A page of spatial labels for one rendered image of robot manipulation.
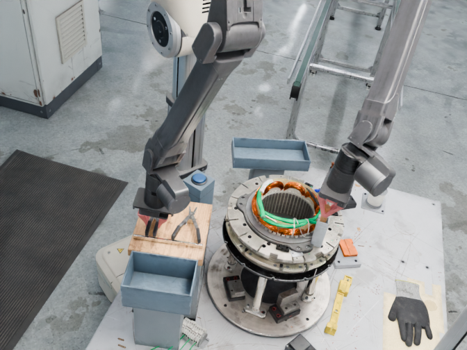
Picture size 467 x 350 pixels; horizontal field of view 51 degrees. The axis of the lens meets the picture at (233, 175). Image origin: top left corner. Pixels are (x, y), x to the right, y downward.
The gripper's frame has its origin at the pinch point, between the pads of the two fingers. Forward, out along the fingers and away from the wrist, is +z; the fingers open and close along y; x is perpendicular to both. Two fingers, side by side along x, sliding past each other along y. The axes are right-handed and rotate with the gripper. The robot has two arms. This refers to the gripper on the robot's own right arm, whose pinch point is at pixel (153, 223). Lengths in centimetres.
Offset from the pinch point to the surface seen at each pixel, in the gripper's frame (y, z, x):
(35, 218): -76, 116, 83
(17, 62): -120, 85, 174
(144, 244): -0.9, 1.9, -5.5
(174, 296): 9.2, 1.7, -18.9
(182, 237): 8.0, 1.4, -1.5
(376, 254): 73, 26, 27
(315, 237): 41.2, -7.2, -0.4
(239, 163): 20.3, 4.2, 34.0
